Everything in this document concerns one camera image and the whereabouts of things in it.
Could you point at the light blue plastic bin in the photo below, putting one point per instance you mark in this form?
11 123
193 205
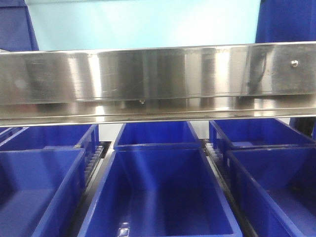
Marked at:
116 24

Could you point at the blue bin rear centre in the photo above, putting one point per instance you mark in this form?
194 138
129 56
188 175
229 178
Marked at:
152 135

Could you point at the right white roller track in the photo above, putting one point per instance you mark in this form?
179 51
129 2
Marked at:
215 156

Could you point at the white roller track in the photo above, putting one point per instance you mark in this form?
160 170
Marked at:
215 156
93 162

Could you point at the left white roller track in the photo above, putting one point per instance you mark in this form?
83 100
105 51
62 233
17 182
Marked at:
93 162

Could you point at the blue bin front centre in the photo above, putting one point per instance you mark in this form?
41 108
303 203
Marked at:
159 193

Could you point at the blue bin rear left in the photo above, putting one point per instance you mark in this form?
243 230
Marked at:
49 137

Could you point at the blue bin rear right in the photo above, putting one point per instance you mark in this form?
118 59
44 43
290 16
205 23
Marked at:
249 134

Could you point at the blue bin front left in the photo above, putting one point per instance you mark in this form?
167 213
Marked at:
39 191

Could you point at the blue bin front right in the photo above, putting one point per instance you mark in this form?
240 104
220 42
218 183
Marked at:
276 190

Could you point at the blue bin top right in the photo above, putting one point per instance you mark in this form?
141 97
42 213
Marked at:
286 21

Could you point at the blue bin top left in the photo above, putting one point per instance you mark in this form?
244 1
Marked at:
16 29

